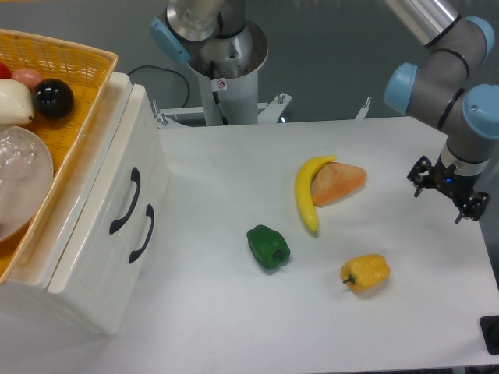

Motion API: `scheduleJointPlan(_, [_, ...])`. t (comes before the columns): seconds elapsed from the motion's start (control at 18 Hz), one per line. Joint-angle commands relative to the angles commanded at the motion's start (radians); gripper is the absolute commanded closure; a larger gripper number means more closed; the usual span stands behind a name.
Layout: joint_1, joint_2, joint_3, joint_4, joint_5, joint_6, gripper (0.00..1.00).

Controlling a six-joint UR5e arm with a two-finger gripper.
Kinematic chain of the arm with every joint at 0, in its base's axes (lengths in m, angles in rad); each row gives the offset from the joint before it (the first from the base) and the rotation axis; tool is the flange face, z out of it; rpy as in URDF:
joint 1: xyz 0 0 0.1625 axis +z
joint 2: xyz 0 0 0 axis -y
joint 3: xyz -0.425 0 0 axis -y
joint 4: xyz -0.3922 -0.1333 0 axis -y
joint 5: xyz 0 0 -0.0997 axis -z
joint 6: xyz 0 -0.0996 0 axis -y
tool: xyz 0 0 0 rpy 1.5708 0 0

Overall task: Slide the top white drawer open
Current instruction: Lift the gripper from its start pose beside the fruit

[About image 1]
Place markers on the clear plastic wrapped bowl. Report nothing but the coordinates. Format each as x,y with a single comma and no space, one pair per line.
26,177

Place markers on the pink toy ball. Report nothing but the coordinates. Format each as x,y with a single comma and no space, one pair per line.
28,77

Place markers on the black drawer handle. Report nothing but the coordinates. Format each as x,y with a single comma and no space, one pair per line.
145,234
129,203

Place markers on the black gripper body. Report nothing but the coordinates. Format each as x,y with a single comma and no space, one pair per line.
446,180

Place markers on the white toy vegetable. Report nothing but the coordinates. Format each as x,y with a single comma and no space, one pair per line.
16,103

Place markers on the orange toy bread wedge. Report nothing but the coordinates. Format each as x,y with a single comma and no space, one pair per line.
335,181

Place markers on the yellow toy banana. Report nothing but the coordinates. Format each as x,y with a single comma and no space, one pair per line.
303,194

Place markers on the green toy bell pepper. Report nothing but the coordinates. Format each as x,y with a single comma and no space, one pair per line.
268,246

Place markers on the white metal bracket right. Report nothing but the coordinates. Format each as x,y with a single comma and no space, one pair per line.
363,111

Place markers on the red toy tomato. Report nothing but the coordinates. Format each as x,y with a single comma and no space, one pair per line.
5,72

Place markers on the black bottom drawer handle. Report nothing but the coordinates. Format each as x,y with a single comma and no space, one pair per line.
145,234

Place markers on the white drawer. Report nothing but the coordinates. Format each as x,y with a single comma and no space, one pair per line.
135,144
102,280

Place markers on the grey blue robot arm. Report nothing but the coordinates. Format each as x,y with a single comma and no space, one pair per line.
433,93

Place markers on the black corner device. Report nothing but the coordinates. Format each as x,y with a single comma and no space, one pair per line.
489,326

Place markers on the black ball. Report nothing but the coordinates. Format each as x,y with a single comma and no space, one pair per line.
53,98

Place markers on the yellow toy bell pepper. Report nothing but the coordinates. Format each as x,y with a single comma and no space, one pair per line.
365,272

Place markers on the black top drawer handle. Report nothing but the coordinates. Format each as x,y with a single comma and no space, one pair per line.
129,203

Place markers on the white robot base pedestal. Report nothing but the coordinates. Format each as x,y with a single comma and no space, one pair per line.
230,66

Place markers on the white drawer cabinet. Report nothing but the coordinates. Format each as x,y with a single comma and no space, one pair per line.
26,291

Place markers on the yellow woven basket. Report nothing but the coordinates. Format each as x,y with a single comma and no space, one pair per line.
86,70

